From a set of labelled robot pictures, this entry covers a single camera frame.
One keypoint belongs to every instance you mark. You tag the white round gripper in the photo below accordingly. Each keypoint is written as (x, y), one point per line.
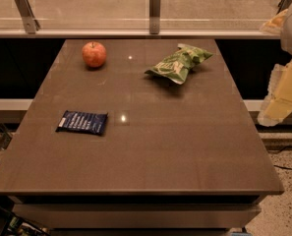
(278, 101)

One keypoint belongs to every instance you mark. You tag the green jalapeno chip bag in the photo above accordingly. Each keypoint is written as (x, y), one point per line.
(177, 66)

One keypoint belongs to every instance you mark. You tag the brown table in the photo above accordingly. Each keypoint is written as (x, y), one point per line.
(171, 156)

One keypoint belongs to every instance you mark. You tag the red apple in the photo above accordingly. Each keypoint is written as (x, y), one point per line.
(94, 54)

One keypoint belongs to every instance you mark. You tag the dark blue snack packet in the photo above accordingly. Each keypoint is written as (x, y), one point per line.
(82, 122)

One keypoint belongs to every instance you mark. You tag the glass railing panel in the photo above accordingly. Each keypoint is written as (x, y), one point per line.
(134, 14)

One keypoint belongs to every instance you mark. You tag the middle metal railing bracket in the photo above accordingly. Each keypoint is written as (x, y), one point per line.
(154, 16)

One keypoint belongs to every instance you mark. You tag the left metal railing bracket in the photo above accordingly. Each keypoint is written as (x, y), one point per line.
(30, 22)

